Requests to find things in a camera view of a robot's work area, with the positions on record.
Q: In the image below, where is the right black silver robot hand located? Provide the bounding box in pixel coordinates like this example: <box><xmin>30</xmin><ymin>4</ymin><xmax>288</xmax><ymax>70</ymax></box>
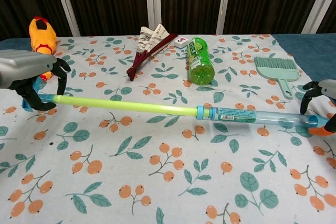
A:
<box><xmin>300</xmin><ymin>79</ymin><xmax>336</xmax><ymax>137</ymax></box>

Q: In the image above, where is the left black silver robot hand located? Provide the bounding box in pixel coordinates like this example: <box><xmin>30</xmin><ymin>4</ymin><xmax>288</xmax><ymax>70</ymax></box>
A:
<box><xmin>0</xmin><ymin>49</ymin><xmax>71</xmax><ymax>112</ymax></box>

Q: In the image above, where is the blue and green water squirter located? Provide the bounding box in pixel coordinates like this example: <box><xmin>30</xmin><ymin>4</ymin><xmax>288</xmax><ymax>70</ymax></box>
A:
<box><xmin>21</xmin><ymin>78</ymin><xmax>329</xmax><ymax>133</ymax></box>

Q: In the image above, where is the mint green hand brush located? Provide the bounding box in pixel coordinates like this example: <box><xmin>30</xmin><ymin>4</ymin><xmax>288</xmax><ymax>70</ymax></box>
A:
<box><xmin>253</xmin><ymin>56</ymin><xmax>301</xmax><ymax>100</ymax></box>

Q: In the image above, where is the yellow rubber chicken toy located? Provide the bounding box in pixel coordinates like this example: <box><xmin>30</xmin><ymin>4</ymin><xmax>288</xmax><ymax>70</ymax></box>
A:
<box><xmin>29</xmin><ymin>17</ymin><xmax>57</xmax><ymax>81</ymax></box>

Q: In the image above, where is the folding paper fan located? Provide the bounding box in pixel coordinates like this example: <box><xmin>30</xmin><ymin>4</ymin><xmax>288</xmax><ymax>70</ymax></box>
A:
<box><xmin>126</xmin><ymin>24</ymin><xmax>179</xmax><ymax>81</ymax></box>

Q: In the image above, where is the green tea bottle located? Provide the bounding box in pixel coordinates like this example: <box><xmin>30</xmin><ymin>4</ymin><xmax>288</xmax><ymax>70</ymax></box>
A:
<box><xmin>186</xmin><ymin>36</ymin><xmax>215</xmax><ymax>86</ymax></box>

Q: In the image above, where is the floral white tablecloth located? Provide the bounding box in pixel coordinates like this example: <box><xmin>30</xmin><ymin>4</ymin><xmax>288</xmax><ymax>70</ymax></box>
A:
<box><xmin>0</xmin><ymin>34</ymin><xmax>336</xmax><ymax>224</ymax></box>

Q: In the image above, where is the white metal frame post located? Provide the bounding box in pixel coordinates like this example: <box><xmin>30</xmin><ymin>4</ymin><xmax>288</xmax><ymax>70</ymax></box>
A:
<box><xmin>301</xmin><ymin>0</ymin><xmax>336</xmax><ymax>35</ymax></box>
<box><xmin>216</xmin><ymin>0</ymin><xmax>238</xmax><ymax>35</ymax></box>
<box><xmin>144</xmin><ymin>0</ymin><xmax>161</xmax><ymax>36</ymax></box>
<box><xmin>51</xmin><ymin>0</ymin><xmax>81</xmax><ymax>37</ymax></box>

